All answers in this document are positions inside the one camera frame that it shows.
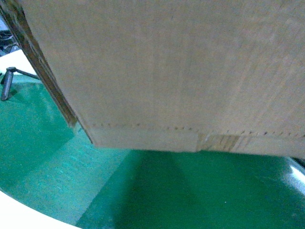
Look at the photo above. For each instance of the large cardboard box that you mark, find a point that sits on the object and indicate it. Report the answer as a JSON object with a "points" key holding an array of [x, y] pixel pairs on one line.
{"points": [[172, 75]]}

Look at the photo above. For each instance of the black mini tripod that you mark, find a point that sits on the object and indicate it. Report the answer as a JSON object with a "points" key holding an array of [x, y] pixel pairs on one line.
{"points": [[8, 78]]}

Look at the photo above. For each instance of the green conveyor belt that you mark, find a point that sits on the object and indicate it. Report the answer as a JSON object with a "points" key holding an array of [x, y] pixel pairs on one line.
{"points": [[57, 171]]}

